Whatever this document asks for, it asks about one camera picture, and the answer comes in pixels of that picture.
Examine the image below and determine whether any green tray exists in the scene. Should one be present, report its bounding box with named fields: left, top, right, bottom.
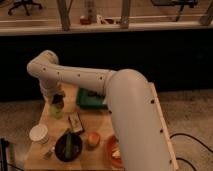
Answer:
left=76, top=88, right=107, bottom=109

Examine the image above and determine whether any red bowl on shelf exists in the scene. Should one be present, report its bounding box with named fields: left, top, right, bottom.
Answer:
left=80, top=18, right=92, bottom=25

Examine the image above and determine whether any orange peach fruit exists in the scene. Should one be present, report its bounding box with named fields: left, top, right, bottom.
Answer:
left=87, top=132, right=100, bottom=147

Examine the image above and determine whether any dark round plate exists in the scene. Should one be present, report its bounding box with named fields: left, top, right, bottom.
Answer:
left=55, top=133, right=82, bottom=162

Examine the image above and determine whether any black floor cable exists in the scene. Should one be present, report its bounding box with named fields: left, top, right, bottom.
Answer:
left=169, top=132, right=213, bottom=171

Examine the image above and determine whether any green translucent cup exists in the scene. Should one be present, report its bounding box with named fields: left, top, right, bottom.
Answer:
left=49, top=105, right=63, bottom=119

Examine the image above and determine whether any yellow banana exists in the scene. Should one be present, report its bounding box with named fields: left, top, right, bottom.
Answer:
left=112, top=150, right=121, bottom=159

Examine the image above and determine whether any black stand left edge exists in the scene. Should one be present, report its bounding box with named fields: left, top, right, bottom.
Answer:
left=0, top=138, right=8, bottom=171

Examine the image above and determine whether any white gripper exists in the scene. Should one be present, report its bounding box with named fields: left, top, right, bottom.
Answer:
left=39, top=80, right=65, bottom=109

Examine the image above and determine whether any black office chair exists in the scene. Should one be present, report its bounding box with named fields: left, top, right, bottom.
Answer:
left=8, top=0, right=43, bottom=16

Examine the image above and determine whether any metal fork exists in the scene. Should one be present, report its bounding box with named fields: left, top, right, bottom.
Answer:
left=43, top=146, right=55, bottom=160

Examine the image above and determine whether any orange bowl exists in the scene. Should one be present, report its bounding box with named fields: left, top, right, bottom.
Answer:
left=105, top=135, right=123, bottom=169

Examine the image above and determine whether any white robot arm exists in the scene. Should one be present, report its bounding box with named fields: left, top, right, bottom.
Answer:
left=27, top=50, right=178, bottom=171

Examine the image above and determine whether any green cucumber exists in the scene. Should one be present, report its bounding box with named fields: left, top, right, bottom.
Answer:
left=65, top=134, right=72, bottom=160

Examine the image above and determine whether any small snack box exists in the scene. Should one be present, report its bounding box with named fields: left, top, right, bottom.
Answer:
left=68, top=113, right=84, bottom=134

